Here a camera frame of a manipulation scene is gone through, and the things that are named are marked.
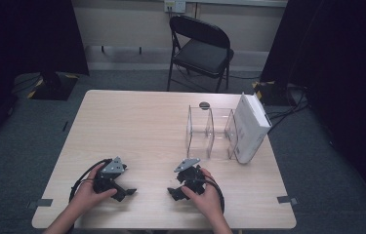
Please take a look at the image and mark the black folding chair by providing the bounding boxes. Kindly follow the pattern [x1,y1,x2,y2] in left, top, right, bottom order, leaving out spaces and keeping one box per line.
[166,15,235,94]

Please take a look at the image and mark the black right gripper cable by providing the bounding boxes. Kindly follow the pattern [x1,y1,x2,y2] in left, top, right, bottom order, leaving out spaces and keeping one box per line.
[202,175,226,215]

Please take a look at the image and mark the white book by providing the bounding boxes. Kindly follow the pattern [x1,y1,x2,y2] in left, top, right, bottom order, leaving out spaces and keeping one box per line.
[233,92,273,165]

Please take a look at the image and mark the black curtain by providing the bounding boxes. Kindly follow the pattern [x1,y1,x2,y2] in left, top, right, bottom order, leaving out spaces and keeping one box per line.
[0,0,90,155]
[260,0,366,217]

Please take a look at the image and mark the clear acrylic book rack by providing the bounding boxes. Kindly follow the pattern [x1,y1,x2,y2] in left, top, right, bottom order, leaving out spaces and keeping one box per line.
[185,104,261,163]

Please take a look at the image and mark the person's right hand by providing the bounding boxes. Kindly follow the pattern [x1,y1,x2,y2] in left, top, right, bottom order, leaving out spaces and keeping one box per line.
[181,167,224,222]

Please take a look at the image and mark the black floor cables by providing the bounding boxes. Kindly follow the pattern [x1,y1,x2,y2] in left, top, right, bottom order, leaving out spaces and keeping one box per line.
[264,85,311,135]

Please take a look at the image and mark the white wall socket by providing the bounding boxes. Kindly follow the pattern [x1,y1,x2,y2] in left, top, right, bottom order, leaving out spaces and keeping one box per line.
[164,0,187,15]

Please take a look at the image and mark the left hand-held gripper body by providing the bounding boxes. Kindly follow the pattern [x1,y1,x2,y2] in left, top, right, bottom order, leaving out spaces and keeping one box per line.
[92,156,128,194]

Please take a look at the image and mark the grey tape strip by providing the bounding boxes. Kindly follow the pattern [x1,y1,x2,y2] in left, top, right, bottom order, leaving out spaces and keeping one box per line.
[26,198,55,210]
[276,195,299,206]

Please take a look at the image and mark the black stand base yellow tape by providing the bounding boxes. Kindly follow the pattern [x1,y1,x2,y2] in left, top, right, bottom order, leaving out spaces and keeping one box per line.
[252,80,292,107]
[26,71,79,101]

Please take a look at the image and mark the person's left hand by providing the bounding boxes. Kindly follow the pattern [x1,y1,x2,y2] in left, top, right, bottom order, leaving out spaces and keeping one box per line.
[68,163,119,213]

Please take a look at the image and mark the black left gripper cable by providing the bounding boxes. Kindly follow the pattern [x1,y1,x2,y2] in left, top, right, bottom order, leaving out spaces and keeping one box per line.
[68,158,113,205]

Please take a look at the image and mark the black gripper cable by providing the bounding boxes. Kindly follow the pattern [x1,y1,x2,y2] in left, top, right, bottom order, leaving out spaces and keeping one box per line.
[68,158,113,205]
[202,175,226,215]

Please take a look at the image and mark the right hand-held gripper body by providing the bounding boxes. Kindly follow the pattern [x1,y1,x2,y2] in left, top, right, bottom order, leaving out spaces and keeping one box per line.
[174,157,206,196]

